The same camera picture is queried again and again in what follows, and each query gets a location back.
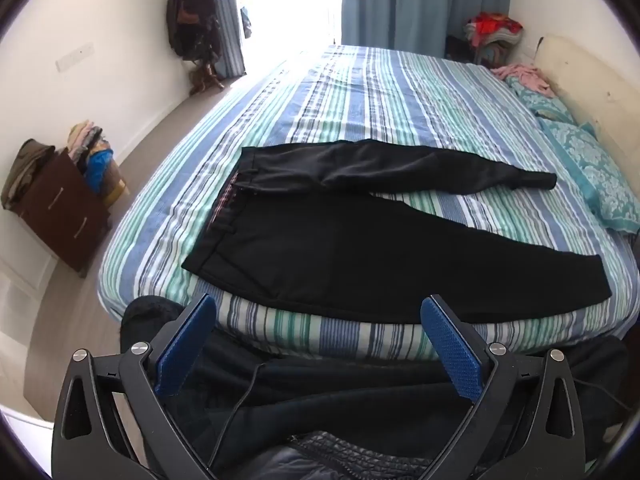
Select stack of folded colourful clothes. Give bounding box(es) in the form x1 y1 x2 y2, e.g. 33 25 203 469
67 120 130 207

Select blue curtain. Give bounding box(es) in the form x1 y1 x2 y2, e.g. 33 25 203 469
341 0 511 58

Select small teal floral pillow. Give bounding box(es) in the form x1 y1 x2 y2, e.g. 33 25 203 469
505 76 576 124

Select black cable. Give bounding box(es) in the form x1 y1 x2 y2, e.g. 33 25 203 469
207 360 266 471

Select pile of red colourful clothes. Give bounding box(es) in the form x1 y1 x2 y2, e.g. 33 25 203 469
462 11 525 66

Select cream headboard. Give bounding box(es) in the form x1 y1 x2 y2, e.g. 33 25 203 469
532 35 640 181

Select person's black clothing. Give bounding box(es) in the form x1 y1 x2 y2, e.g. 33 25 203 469
119 296 631 480

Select large teal floral pillow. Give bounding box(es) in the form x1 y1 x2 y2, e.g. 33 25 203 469
537 119 640 235

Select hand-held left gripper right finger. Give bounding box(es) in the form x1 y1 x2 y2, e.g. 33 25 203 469
420 295 586 480

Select bed with striped sheet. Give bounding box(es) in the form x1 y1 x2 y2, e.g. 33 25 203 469
97 44 640 366

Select brown wooden cabinet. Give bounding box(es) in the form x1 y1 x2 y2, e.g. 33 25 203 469
17 152 112 273

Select striped curtain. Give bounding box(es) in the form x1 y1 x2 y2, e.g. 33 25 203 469
207 0 248 78

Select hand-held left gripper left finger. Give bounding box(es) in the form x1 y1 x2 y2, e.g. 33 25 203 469
51 294 221 480

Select black pants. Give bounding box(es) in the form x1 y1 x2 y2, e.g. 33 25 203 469
181 139 613 325

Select olive clothes heap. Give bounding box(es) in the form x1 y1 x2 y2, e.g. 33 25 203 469
0 139 56 210

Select pink cloth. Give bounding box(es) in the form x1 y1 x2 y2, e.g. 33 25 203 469
491 64 556 98

